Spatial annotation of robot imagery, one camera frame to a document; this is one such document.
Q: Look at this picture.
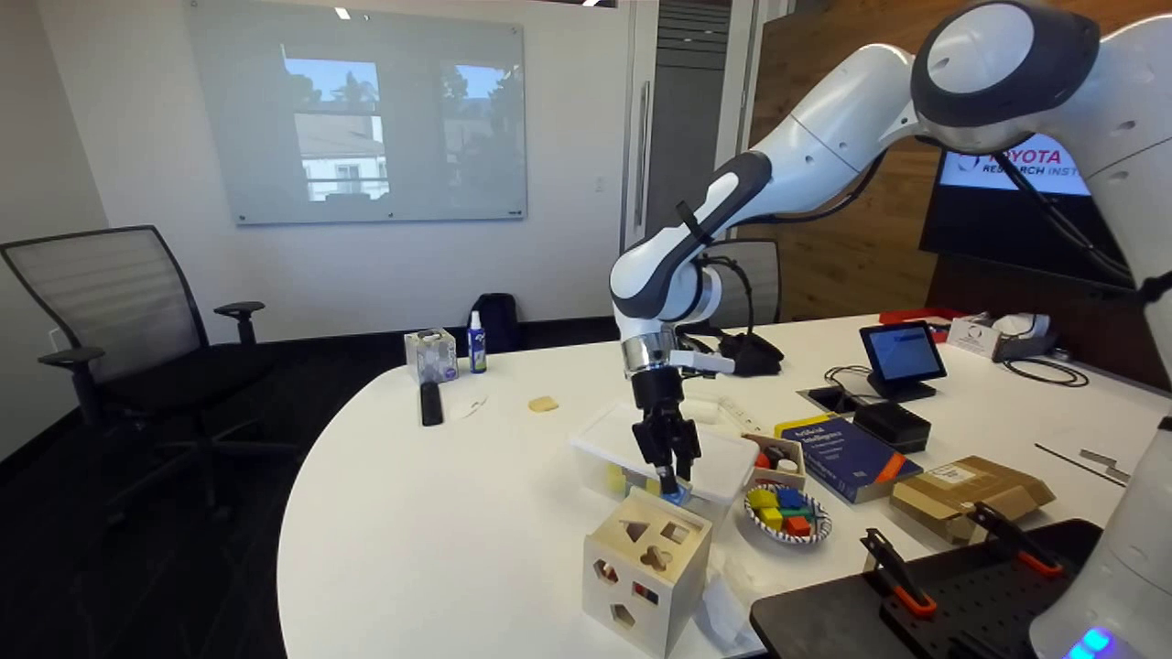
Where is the white plastic bin with lid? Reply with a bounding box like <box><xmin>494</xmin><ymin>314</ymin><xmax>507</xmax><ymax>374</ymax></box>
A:
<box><xmin>568</xmin><ymin>413</ymin><xmax>763</xmax><ymax>510</ymax></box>

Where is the black tablet display on stand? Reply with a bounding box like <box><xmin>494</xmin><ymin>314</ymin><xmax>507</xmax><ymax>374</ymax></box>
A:
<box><xmin>857</xmin><ymin>319</ymin><xmax>948</xmax><ymax>403</ymax></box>

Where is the glass door with frame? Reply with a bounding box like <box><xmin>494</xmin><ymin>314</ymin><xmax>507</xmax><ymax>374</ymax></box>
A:
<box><xmin>617</xmin><ymin>0</ymin><xmax>765</xmax><ymax>250</ymax></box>

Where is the wooden shape sorter box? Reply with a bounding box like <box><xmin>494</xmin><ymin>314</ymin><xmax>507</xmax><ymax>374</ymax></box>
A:
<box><xmin>579</xmin><ymin>492</ymin><xmax>717</xmax><ymax>659</ymax></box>

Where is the bowl holding toy blocks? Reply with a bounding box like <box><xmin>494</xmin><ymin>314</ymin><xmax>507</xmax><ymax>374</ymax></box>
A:
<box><xmin>738</xmin><ymin>476</ymin><xmax>834</xmax><ymax>549</ymax></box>

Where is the glass whiteboard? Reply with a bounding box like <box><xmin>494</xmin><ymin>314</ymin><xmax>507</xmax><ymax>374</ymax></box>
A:
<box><xmin>185</xmin><ymin>0</ymin><xmax>533</xmax><ymax>232</ymax></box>

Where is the red tray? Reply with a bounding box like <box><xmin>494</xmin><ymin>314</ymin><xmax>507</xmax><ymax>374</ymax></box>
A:
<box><xmin>874</xmin><ymin>303</ymin><xmax>967</xmax><ymax>332</ymax></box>

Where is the brown cardboard box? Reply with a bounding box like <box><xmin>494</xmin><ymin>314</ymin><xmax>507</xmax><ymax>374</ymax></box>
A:
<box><xmin>892</xmin><ymin>453</ymin><xmax>1058</xmax><ymax>545</ymax></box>

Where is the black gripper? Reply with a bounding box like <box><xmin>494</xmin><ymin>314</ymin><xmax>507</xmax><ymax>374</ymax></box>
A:
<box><xmin>628</xmin><ymin>363</ymin><xmax>705</xmax><ymax>501</ymax></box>

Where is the metal bracket strip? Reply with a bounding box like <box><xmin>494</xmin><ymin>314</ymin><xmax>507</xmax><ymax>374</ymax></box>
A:
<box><xmin>1032</xmin><ymin>441</ymin><xmax>1132</xmax><ymax>492</ymax></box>

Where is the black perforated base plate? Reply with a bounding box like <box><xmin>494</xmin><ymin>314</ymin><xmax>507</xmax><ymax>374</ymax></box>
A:
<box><xmin>747</xmin><ymin>515</ymin><xmax>1111</xmax><ymax>659</ymax></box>

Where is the white headset device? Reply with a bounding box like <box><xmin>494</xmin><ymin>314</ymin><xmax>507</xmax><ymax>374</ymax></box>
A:
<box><xmin>948</xmin><ymin>309</ymin><xmax>1056</xmax><ymax>365</ymax></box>

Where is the black rectangular box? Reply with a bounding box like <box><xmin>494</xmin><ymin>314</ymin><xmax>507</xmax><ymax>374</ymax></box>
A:
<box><xmin>850</xmin><ymin>399</ymin><xmax>935</xmax><ymax>453</ymax></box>

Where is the black looped cable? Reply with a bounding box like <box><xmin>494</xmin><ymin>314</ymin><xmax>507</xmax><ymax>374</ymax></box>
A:
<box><xmin>1001</xmin><ymin>350</ymin><xmax>1092</xmax><ymax>392</ymax></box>

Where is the small open wooden box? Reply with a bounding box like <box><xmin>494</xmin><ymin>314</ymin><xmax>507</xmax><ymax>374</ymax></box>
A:
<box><xmin>741</xmin><ymin>431</ymin><xmax>809</xmax><ymax>492</ymax></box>

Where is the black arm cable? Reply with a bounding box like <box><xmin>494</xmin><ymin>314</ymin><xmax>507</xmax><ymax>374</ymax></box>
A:
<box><xmin>700</xmin><ymin>143</ymin><xmax>1139</xmax><ymax>360</ymax></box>

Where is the small spray bottle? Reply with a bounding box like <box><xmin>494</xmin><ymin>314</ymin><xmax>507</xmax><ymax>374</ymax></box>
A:
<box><xmin>465</xmin><ymin>309</ymin><xmax>491</xmax><ymax>377</ymax></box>

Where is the black remote control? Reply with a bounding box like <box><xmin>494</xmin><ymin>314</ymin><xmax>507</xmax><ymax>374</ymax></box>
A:
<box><xmin>417</xmin><ymin>377</ymin><xmax>447</xmax><ymax>431</ymax></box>

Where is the blue book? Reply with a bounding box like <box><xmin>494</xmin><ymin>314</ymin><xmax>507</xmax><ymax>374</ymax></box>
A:
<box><xmin>779</xmin><ymin>413</ymin><xmax>928</xmax><ymax>504</ymax></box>

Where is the grey mesh office chair with armrests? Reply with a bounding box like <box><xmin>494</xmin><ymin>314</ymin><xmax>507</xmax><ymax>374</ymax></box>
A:
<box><xmin>0</xmin><ymin>225</ymin><xmax>296</xmax><ymax>526</ymax></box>

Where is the black backpack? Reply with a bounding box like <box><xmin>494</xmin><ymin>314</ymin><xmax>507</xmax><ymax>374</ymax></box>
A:
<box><xmin>468</xmin><ymin>291</ymin><xmax>523</xmax><ymax>357</ymax></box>

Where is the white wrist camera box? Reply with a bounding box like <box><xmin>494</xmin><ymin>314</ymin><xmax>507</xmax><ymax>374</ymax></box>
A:
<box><xmin>662</xmin><ymin>343</ymin><xmax>741</xmax><ymax>380</ymax></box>

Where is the wall television screen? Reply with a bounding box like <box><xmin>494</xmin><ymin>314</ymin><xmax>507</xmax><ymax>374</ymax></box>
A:
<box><xmin>920</xmin><ymin>130</ymin><xmax>1166</xmax><ymax>296</ymax></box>

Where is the black clamp with orange handle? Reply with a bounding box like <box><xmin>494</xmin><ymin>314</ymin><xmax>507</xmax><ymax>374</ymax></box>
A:
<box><xmin>857</xmin><ymin>524</ymin><xmax>944</xmax><ymax>621</ymax></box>
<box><xmin>967</xmin><ymin>501</ymin><xmax>1069</xmax><ymax>581</ymax></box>

